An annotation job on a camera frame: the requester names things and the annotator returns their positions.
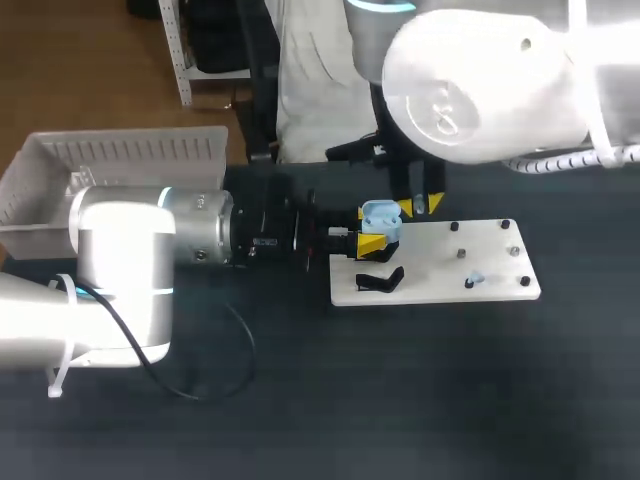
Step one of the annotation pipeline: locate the white perforated metal rack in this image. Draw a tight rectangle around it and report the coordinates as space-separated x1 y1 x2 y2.
158 0 252 108

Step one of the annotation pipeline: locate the white cable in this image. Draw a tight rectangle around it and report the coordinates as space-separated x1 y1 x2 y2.
46 273 90 400
503 0 640 175

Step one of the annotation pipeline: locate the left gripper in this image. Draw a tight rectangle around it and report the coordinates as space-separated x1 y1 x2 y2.
225 174 390 275

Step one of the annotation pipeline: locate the black cable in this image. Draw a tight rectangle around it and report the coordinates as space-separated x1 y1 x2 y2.
74 282 257 401

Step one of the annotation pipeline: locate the white plate with black stands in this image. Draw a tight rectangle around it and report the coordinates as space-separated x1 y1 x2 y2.
328 217 543 308

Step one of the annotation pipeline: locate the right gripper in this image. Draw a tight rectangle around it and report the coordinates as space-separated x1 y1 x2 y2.
324 82 447 218

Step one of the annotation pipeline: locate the grey slotted basket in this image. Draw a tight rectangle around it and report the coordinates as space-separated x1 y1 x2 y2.
0 125 230 261

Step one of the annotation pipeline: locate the white fabric cover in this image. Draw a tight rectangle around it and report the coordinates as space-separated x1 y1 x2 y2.
273 0 374 165

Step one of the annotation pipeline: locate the light blue earbud case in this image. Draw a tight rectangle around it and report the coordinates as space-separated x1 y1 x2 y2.
360 200 404 247

